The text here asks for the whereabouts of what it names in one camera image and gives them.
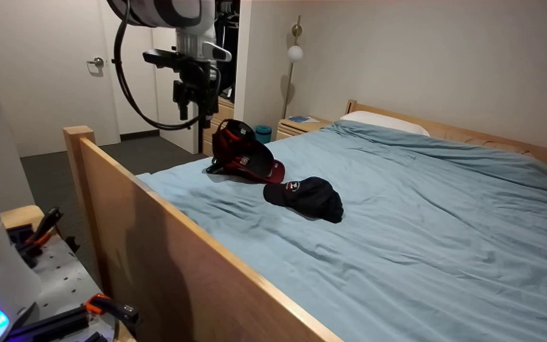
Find wall lamp with globe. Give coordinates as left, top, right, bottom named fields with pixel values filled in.
left=281, top=14, right=304, bottom=120

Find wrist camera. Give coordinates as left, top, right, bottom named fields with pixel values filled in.
left=142, top=49, right=185, bottom=70

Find hanging dark clothes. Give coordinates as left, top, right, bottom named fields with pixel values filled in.
left=214, top=0, right=241, bottom=102

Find red and black cap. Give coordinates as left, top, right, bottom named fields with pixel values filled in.
left=206, top=119, right=286, bottom=185

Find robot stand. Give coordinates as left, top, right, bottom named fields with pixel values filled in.
left=0, top=205, right=137, bottom=342

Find white pillow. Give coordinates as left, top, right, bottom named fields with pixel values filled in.
left=340, top=111, right=430, bottom=137

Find wooden nightstand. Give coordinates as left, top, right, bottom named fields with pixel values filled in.
left=276, top=116, right=334, bottom=142

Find blue bed sheet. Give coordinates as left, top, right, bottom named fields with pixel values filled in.
left=136, top=120, right=547, bottom=342

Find white door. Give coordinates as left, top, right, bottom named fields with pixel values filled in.
left=0, top=0, right=121, bottom=158

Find wooden bed frame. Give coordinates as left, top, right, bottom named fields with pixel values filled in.
left=63, top=99, right=547, bottom=342

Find wooden dresser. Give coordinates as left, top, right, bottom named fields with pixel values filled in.
left=202, top=97, right=235, bottom=157

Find black and orange clamp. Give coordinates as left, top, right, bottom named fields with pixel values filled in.
left=4, top=293, right=141, bottom=342
left=7, top=207, right=64, bottom=267

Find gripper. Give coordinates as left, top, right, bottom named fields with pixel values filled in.
left=173, top=58, right=221, bottom=129

